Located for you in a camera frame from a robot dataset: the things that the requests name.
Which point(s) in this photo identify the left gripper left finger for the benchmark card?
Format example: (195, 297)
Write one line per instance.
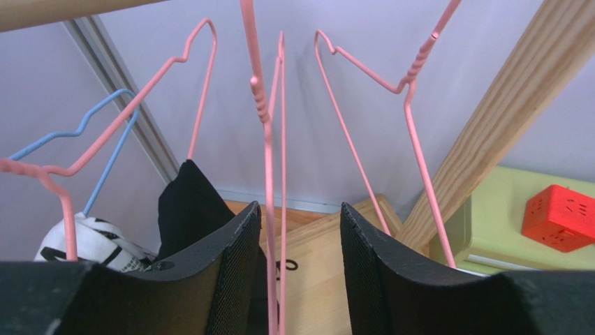
(203, 289)

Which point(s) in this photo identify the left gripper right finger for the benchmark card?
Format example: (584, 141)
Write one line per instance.
(392, 289)

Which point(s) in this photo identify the black garment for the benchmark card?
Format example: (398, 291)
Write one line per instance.
(190, 209)

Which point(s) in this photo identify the white patterned garment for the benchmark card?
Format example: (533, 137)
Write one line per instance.
(98, 241)

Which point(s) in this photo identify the green mini drawer chest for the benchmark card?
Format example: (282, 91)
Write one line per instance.
(485, 233)

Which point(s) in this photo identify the red cube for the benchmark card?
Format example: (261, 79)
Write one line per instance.
(560, 218)

